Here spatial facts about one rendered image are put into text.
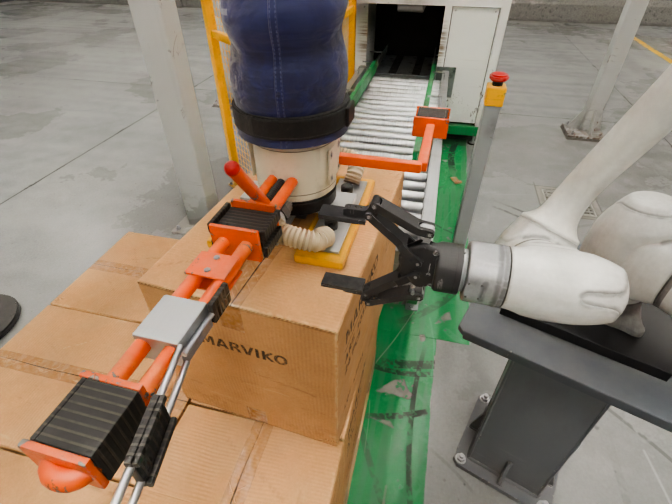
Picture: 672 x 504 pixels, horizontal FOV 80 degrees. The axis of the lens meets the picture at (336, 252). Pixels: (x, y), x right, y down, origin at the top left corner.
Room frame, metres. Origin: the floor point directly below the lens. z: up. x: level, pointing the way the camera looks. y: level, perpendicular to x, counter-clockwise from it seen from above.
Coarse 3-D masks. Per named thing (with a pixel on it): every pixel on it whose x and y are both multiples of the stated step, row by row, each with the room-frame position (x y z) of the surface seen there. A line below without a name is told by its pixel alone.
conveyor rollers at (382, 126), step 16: (384, 80) 3.21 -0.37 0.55; (400, 80) 3.25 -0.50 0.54; (416, 80) 3.23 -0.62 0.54; (368, 96) 2.86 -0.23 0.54; (384, 96) 2.84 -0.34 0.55; (400, 96) 2.89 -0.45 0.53; (416, 96) 2.87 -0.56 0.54; (368, 112) 2.58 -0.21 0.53; (384, 112) 2.56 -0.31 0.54; (400, 112) 2.54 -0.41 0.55; (352, 128) 2.33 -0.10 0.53; (368, 128) 2.31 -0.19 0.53; (384, 128) 2.29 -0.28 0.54; (400, 128) 2.28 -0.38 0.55; (352, 144) 2.06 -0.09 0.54; (368, 144) 2.05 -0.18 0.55; (384, 144) 2.10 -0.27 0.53; (400, 144) 2.08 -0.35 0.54; (416, 176) 1.71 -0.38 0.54; (416, 192) 1.55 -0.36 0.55; (416, 208) 1.44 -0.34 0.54; (416, 240) 1.20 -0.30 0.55
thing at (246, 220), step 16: (224, 208) 0.56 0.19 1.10; (240, 208) 0.58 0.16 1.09; (256, 208) 0.57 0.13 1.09; (272, 208) 0.56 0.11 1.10; (208, 224) 0.52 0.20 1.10; (224, 224) 0.53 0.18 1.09; (240, 224) 0.53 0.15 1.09; (256, 224) 0.53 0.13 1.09; (272, 224) 0.53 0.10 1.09; (240, 240) 0.50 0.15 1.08; (256, 240) 0.49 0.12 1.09; (272, 240) 0.52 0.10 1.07; (256, 256) 0.49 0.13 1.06
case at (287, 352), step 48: (240, 192) 0.88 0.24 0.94; (384, 192) 0.88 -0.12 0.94; (192, 240) 0.68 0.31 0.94; (384, 240) 0.79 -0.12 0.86; (144, 288) 0.55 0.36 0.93; (240, 288) 0.54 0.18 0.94; (288, 288) 0.54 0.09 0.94; (240, 336) 0.49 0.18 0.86; (288, 336) 0.46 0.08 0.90; (336, 336) 0.43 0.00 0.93; (192, 384) 0.54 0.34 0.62; (240, 384) 0.50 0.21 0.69; (288, 384) 0.46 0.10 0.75; (336, 384) 0.43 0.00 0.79; (336, 432) 0.43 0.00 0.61
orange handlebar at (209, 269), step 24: (384, 168) 0.77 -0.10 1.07; (408, 168) 0.75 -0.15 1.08; (264, 192) 0.65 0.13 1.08; (288, 192) 0.65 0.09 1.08; (216, 240) 0.50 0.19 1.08; (192, 264) 0.43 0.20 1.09; (216, 264) 0.43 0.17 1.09; (240, 264) 0.45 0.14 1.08; (192, 288) 0.40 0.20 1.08; (216, 288) 0.39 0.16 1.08; (120, 360) 0.27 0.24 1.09; (168, 360) 0.28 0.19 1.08; (144, 384) 0.24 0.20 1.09; (48, 480) 0.15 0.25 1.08; (72, 480) 0.15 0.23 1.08
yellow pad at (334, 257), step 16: (352, 192) 0.82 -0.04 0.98; (368, 192) 0.84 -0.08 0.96; (320, 224) 0.70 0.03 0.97; (336, 224) 0.68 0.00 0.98; (352, 224) 0.71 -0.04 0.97; (336, 240) 0.65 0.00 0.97; (352, 240) 0.66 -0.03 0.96; (304, 256) 0.60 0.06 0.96; (320, 256) 0.60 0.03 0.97; (336, 256) 0.60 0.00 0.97
